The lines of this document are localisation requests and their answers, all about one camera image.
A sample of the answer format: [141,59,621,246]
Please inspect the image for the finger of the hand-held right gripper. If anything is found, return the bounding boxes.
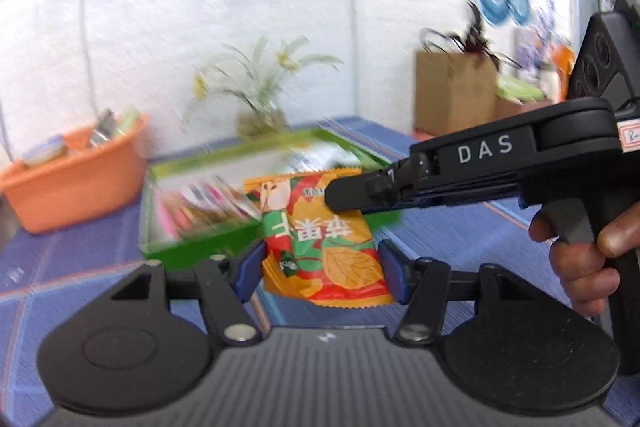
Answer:
[324,156,441,213]

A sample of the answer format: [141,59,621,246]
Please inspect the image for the green and white cardboard box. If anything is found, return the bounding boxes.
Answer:
[138,126,404,273]

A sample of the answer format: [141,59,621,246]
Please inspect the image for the dark purple plant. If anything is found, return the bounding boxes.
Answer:
[449,1,506,64]

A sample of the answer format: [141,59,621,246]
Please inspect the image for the orange plastic basin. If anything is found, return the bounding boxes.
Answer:
[0,114,150,236]

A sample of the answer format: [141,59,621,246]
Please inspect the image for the orange red snack packet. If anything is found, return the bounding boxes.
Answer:
[243,166,396,310]

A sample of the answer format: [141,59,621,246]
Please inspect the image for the pink snack packet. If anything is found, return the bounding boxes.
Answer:
[159,179,261,238]

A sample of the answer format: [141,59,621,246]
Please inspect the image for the green plant with yellow flowers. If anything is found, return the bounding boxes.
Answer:
[182,34,346,128]

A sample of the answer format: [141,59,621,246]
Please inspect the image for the small blue paper fan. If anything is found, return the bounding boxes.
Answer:
[507,0,532,27]

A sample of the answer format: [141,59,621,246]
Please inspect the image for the small cardboard box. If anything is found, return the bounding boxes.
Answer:
[494,96,551,120]

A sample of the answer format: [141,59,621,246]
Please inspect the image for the orange paper item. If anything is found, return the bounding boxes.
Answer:
[552,44,576,76]

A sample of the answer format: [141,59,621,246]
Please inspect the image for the light green board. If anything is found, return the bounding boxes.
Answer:
[114,105,141,138]

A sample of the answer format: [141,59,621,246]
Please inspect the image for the person's right hand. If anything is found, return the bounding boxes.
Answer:
[528,201,640,321]

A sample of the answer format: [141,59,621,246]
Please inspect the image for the brown paper bag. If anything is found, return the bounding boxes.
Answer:
[414,26,482,136]
[452,54,500,136]

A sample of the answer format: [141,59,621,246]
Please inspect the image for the white and green snack packet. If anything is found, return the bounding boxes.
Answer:
[284,144,361,173]

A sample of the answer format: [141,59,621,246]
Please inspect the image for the metal bowl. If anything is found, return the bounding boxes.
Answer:
[87,109,116,148]

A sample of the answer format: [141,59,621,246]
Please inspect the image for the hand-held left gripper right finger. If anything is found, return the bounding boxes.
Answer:
[377,239,532,343]

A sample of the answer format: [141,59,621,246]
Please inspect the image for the light green packet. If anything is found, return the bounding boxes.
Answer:
[497,74,544,100]

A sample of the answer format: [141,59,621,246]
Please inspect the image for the blue plaid tablecloth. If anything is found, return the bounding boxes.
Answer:
[0,114,640,427]

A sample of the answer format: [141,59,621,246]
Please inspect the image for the glass vase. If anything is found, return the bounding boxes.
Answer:
[237,109,289,140]

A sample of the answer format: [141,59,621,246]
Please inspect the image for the round tin with colourful lid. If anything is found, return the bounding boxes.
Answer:
[22,134,69,168]

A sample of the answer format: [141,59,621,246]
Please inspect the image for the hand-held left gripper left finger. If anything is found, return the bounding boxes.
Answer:
[109,241,267,347]

